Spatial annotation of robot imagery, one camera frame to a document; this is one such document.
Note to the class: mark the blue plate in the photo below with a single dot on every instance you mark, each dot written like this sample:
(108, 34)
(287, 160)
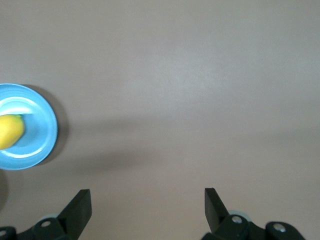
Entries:
(40, 130)

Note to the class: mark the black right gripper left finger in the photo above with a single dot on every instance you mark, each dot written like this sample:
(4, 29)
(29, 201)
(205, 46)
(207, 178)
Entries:
(75, 215)

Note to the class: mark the yellow lemon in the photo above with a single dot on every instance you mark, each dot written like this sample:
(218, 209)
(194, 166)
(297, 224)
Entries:
(10, 131)

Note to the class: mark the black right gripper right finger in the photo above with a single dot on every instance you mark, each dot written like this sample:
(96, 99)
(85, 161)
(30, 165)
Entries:
(215, 212)

